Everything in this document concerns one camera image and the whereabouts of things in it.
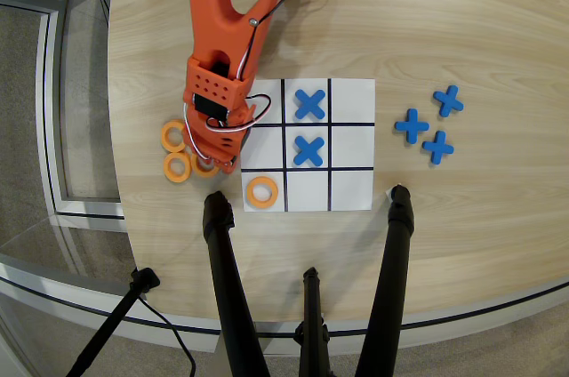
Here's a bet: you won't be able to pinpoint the white servo cable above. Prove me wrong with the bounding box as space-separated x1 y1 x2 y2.
183 92 273 165

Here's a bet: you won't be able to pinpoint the orange foam ring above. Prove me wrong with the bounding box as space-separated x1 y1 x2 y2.
162 151 194 184
190 152 222 180
244 175 280 209
160 120 188 154

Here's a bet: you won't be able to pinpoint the white tic-tac-toe paper board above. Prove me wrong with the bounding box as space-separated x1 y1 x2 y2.
236 77 377 213

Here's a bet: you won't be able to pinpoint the grey metal floor frame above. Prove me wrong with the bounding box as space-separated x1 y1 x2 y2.
0 0 130 232

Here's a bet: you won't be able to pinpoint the black tripod leg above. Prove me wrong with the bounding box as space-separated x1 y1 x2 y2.
354 184 417 377
202 190 272 377

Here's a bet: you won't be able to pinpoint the black tripod centre column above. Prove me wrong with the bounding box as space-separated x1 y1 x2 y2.
293 266 333 377

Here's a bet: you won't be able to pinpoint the black cable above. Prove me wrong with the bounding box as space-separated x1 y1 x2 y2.
137 296 197 377

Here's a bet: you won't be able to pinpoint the thin black stand leg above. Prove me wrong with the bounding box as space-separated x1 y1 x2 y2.
65 267 161 377

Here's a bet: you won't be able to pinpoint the black camera tripod legs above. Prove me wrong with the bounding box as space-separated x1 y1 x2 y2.
0 252 569 356

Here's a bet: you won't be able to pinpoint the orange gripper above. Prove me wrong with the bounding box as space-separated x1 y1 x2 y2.
183 95 256 175

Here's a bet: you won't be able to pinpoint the blue foam cross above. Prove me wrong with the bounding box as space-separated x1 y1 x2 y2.
394 108 431 146
421 129 455 166
432 84 465 118
293 88 328 121
293 135 326 168

